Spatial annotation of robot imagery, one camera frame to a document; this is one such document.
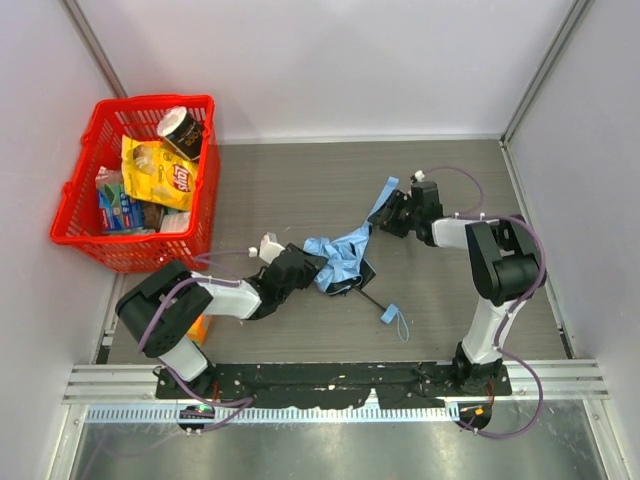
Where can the blue green sponge pack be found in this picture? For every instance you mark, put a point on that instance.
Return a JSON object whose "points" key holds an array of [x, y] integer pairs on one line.
{"points": [[119, 213]]}

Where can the light blue folding umbrella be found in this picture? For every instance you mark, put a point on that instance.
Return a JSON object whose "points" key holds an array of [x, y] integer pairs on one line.
{"points": [[347, 269]]}

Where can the black cylindrical snack can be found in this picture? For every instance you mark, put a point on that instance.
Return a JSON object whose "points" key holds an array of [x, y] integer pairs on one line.
{"points": [[183, 132]]}

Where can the orange yellow sponge box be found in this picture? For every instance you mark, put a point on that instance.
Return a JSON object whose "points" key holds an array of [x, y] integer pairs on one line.
{"points": [[198, 331]]}

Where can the yellow Lays chip bag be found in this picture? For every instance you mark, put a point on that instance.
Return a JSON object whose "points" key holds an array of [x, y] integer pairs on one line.
{"points": [[156, 174]]}

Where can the red plastic shopping basket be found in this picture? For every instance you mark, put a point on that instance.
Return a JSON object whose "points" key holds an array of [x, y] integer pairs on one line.
{"points": [[77, 222]]}

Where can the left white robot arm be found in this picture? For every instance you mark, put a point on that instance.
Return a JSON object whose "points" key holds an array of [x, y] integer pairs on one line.
{"points": [[159, 312]]}

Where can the white slotted cable duct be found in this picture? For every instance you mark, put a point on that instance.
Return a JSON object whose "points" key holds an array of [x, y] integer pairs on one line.
{"points": [[168, 413]]}

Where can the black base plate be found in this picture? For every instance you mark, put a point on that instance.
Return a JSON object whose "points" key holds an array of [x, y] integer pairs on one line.
{"points": [[342, 385]]}

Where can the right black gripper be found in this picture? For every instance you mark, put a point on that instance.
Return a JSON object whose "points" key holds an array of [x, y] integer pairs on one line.
{"points": [[392, 213]]}

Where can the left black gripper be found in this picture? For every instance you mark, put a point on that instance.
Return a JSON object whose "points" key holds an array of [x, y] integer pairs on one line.
{"points": [[306, 263]]}

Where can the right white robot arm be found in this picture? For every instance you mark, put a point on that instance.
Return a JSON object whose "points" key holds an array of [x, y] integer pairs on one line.
{"points": [[507, 267]]}

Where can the white small box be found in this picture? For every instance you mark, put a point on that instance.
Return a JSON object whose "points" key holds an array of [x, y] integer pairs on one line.
{"points": [[175, 222]]}

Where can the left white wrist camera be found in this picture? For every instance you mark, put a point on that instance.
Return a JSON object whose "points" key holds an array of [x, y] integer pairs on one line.
{"points": [[268, 250]]}

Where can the brown snack package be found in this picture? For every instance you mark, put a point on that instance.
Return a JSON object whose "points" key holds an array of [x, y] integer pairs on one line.
{"points": [[152, 214]]}

